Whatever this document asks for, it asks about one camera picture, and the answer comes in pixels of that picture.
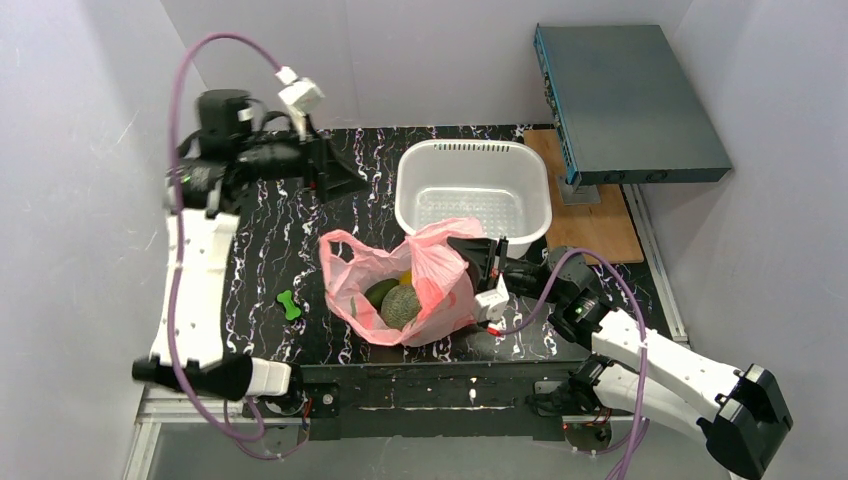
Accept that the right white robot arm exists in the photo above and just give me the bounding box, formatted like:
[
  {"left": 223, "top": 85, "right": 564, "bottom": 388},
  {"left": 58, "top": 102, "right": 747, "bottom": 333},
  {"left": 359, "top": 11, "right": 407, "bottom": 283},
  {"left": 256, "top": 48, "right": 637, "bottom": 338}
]
[{"left": 448, "top": 237, "right": 793, "bottom": 479}]

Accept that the fake yellow fruit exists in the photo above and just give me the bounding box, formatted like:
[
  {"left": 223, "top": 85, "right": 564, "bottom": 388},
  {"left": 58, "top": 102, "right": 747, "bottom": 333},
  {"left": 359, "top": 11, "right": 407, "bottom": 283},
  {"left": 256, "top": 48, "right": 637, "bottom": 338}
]
[{"left": 398, "top": 270, "right": 413, "bottom": 286}]

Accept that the grey metal box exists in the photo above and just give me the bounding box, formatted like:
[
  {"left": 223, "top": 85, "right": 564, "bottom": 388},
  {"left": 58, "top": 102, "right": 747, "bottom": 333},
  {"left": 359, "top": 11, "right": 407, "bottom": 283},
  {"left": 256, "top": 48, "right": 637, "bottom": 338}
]
[{"left": 533, "top": 25, "right": 732, "bottom": 187}]

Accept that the wooden board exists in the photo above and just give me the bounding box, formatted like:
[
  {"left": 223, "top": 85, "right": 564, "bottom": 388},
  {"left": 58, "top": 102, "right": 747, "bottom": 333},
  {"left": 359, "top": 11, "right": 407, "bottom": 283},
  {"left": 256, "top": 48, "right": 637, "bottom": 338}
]
[{"left": 524, "top": 129, "right": 644, "bottom": 264}]

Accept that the white plastic basin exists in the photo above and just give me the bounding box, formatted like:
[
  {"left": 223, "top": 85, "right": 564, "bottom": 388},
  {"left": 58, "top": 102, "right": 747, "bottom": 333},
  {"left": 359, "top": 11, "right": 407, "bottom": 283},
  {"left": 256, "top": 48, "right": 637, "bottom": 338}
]
[{"left": 394, "top": 139, "right": 553, "bottom": 258}]

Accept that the fake green avocado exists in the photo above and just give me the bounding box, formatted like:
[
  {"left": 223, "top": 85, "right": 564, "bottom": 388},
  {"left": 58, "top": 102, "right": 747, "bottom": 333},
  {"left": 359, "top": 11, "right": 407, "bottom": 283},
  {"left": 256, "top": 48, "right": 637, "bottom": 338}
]
[{"left": 364, "top": 278, "right": 400, "bottom": 311}]

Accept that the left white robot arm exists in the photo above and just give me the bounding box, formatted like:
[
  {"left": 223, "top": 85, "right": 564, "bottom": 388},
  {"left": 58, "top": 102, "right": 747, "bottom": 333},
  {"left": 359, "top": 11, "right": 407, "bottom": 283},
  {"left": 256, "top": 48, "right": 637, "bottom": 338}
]
[{"left": 131, "top": 89, "right": 367, "bottom": 401}]

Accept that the aluminium frame rail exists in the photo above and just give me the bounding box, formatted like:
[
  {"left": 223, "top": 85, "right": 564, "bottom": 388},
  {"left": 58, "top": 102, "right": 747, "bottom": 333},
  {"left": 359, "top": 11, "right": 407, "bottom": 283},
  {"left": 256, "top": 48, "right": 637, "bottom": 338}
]
[{"left": 123, "top": 291, "right": 757, "bottom": 480}]

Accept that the green bone toy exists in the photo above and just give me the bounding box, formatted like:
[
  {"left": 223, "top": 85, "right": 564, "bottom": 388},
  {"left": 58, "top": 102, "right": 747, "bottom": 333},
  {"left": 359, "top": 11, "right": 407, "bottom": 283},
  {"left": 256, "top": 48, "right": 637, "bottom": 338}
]
[{"left": 276, "top": 290, "right": 302, "bottom": 322}]

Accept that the green fake melon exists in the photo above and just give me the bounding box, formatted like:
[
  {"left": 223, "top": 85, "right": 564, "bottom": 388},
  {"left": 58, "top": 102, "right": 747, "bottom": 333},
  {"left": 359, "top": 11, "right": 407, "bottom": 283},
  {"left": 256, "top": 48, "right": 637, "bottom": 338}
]
[{"left": 380, "top": 285, "right": 421, "bottom": 330}]

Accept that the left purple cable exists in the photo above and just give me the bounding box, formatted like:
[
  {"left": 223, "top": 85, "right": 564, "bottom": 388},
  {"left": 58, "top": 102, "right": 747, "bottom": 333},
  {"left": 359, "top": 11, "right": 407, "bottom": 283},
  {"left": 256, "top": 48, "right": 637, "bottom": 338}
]
[{"left": 165, "top": 33, "right": 313, "bottom": 462}]

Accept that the black marble mat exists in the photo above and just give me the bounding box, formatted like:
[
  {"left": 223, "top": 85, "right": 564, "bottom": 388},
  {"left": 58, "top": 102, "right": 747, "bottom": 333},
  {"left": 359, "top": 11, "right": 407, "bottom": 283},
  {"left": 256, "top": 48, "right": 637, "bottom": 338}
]
[{"left": 218, "top": 123, "right": 677, "bottom": 370}]

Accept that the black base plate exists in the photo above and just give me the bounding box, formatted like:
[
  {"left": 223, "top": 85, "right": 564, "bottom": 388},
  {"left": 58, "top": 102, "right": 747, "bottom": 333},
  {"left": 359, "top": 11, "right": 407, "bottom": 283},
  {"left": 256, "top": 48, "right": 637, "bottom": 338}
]
[{"left": 296, "top": 359, "right": 601, "bottom": 441}]

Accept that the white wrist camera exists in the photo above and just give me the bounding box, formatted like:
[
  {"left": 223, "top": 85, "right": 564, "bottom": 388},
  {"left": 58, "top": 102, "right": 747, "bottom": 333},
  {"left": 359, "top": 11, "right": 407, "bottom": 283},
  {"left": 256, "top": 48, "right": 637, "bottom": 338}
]
[
  {"left": 278, "top": 78, "right": 325, "bottom": 139},
  {"left": 473, "top": 275, "right": 510, "bottom": 324}
]

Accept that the pink plastic bag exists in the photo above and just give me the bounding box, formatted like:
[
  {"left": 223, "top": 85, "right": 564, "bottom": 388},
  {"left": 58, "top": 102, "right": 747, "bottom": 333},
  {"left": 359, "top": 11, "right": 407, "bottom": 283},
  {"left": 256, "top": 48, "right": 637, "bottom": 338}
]
[{"left": 319, "top": 218, "right": 484, "bottom": 347}]

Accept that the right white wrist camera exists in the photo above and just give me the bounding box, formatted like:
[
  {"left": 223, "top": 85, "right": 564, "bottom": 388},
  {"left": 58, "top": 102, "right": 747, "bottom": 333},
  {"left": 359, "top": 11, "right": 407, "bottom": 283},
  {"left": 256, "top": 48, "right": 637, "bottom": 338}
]
[{"left": 473, "top": 275, "right": 510, "bottom": 324}]

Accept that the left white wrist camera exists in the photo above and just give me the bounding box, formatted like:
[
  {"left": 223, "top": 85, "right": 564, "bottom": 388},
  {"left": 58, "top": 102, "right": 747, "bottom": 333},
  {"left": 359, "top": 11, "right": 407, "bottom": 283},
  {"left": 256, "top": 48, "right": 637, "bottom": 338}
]
[{"left": 278, "top": 78, "right": 325, "bottom": 139}]

